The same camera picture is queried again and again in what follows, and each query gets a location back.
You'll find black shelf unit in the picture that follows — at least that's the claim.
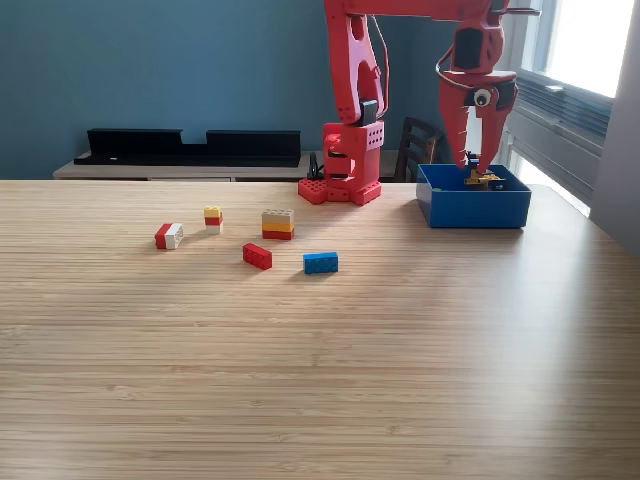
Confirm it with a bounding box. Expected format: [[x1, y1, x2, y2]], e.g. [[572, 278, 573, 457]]
[[73, 128, 303, 168]]

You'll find small yellow red white stack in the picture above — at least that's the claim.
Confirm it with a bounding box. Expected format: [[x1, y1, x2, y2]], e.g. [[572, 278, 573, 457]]
[[203, 205, 225, 236]]

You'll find red white lego brick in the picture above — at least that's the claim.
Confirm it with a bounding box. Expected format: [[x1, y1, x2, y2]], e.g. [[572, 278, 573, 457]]
[[153, 222, 185, 251]]

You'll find light blue lego brick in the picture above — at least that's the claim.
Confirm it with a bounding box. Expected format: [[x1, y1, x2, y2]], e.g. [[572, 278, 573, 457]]
[[302, 251, 340, 276]]

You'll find dark wooden chair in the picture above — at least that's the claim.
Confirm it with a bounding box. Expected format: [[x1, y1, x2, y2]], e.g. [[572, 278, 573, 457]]
[[393, 116, 447, 183]]

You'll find tan orange red lego stack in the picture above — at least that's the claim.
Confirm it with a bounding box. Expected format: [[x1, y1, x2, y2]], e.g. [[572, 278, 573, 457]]
[[260, 207, 296, 241]]

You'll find yellow toy digger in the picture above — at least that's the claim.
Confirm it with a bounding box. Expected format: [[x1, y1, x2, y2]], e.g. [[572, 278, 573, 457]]
[[462, 152, 505, 192]]

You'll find grey ventilation unit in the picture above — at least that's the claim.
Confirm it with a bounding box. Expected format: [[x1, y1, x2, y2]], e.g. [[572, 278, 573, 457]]
[[507, 69, 614, 204]]

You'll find blue plastic bin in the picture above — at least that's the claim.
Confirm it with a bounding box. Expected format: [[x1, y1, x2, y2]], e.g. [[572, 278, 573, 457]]
[[415, 163, 533, 229]]

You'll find white framed window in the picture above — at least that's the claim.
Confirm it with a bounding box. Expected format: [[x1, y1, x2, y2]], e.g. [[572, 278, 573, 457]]
[[519, 0, 640, 100]]

